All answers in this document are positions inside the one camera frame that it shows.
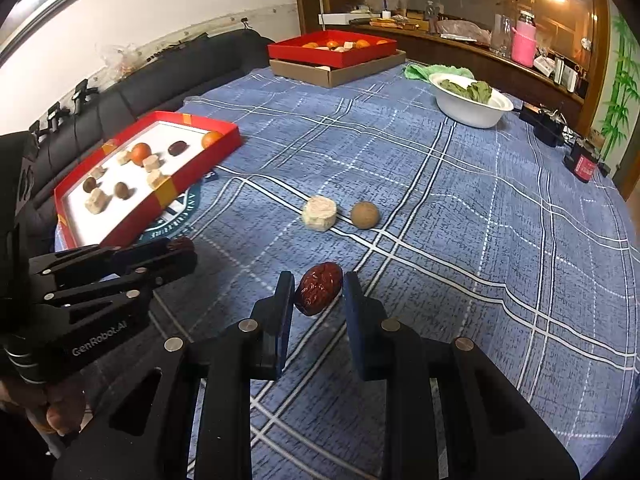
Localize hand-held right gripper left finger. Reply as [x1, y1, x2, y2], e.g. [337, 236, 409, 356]
[52, 271, 296, 480]

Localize black sofa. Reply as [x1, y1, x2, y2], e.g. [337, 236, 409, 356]
[20, 29, 276, 241]

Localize small white boxes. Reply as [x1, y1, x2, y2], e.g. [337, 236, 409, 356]
[534, 52, 581, 91]

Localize flat white box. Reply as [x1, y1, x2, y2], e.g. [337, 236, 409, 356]
[318, 11, 373, 26]

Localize brown cardboard box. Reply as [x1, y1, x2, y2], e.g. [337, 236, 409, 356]
[269, 49, 407, 89]

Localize crumpled plastic bag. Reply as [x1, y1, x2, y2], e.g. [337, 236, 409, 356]
[435, 19, 493, 43]

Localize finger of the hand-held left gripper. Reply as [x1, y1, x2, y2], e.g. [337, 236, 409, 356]
[47, 252, 198, 326]
[29, 237, 176, 281]

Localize black device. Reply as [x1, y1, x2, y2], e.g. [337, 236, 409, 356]
[520, 102, 568, 148]

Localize red tray box white inside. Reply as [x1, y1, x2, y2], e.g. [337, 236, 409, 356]
[54, 110, 243, 250]

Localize clear glass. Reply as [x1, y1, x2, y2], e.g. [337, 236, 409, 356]
[492, 12, 516, 58]

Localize framed wall picture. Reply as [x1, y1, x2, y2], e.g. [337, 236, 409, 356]
[0, 0, 106, 63]

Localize white bowl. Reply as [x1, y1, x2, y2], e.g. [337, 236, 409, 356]
[428, 72, 515, 128]

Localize red box with oranges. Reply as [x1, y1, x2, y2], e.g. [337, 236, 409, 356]
[267, 35, 398, 68]

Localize green leaves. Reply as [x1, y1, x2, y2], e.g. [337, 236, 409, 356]
[440, 79, 493, 105]

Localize dark jar red label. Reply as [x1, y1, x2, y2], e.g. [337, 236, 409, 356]
[564, 139, 601, 184]

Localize person's left hand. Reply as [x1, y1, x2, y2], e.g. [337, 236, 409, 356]
[0, 377, 88, 433]

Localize wooden cabinet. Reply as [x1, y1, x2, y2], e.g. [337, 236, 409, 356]
[292, 0, 613, 131]

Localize pink cup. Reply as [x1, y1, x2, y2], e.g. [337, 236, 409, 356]
[511, 10, 538, 68]

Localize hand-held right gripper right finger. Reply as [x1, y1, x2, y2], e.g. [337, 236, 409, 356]
[342, 271, 581, 480]

